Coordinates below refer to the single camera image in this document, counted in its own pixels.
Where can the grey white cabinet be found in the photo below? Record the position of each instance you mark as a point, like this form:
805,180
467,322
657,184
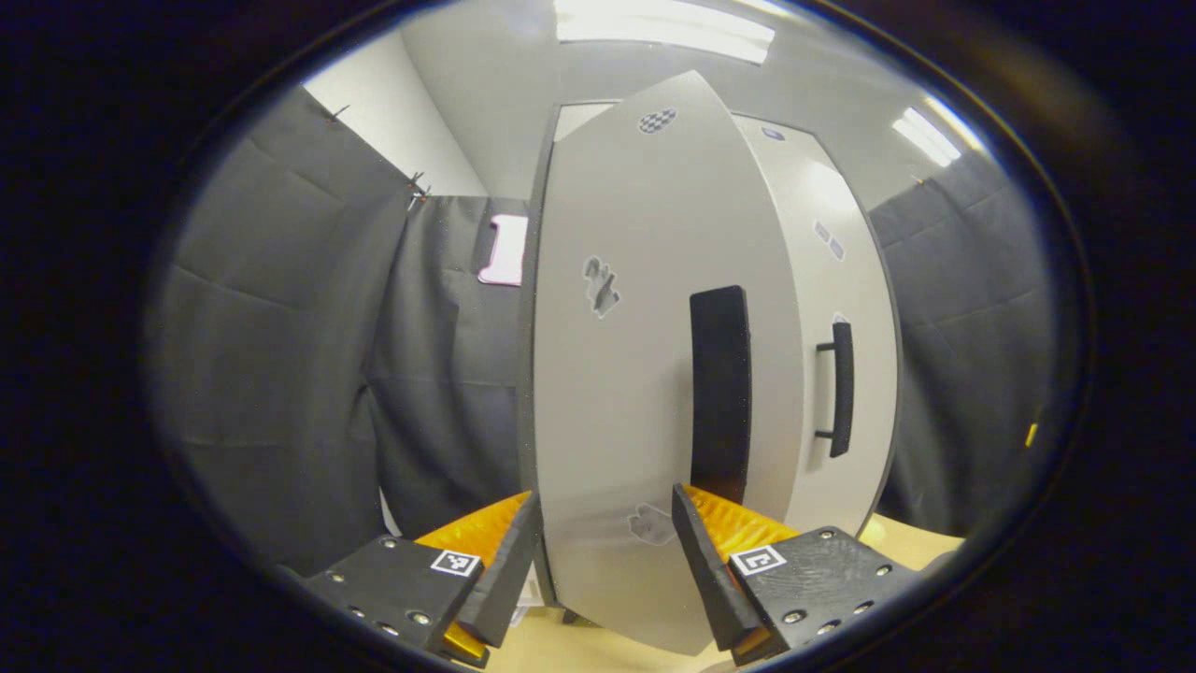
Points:
529,374

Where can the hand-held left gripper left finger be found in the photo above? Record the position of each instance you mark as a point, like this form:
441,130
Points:
509,570

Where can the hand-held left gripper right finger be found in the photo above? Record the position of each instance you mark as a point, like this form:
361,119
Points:
710,579

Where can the black backdrop cloth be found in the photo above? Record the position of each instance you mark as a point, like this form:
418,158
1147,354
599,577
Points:
280,355

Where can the small ceiling light panel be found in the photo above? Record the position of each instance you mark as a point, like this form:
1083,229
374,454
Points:
925,138

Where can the white cabinet door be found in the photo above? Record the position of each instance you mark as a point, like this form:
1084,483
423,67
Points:
841,262
617,402

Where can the large ceiling light panel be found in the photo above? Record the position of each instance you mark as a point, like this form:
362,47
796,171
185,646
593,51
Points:
663,28

